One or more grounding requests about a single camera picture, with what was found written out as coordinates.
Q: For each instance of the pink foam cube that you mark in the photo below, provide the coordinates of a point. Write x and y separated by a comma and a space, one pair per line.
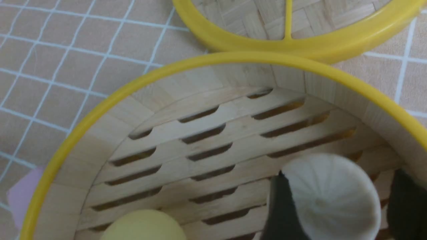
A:
20, 194

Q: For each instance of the bamboo steamer lid yellow rim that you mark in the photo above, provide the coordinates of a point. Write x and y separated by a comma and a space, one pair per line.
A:
328, 31

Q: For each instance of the checkered beige tablecloth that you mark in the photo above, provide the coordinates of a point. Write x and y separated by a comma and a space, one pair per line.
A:
60, 58

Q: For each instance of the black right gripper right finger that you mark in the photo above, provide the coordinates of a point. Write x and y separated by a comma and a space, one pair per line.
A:
407, 208

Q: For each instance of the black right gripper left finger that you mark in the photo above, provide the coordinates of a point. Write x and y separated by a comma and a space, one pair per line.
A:
282, 220

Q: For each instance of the yellow bun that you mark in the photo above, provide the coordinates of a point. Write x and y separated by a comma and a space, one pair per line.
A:
146, 224

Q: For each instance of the bamboo steamer tray yellow rim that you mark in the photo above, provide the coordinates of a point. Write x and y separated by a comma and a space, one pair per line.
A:
200, 140

